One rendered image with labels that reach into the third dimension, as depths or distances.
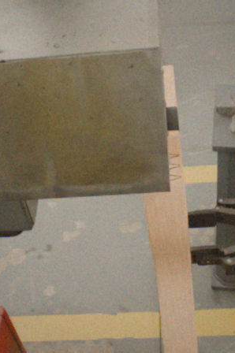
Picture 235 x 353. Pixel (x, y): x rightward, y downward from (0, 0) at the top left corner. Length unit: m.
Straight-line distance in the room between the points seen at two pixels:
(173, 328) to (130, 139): 0.38
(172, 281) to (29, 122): 0.36
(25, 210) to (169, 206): 0.49
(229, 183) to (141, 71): 1.26
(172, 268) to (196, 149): 1.85
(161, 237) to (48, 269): 1.58
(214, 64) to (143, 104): 2.64
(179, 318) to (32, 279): 1.47
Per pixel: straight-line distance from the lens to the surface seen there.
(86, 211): 2.33
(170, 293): 0.73
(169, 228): 0.61
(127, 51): 0.38
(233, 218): 0.88
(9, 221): 1.07
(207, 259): 0.82
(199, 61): 3.07
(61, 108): 0.41
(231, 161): 1.57
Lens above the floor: 1.73
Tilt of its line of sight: 45 degrees down
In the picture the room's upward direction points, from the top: 9 degrees counter-clockwise
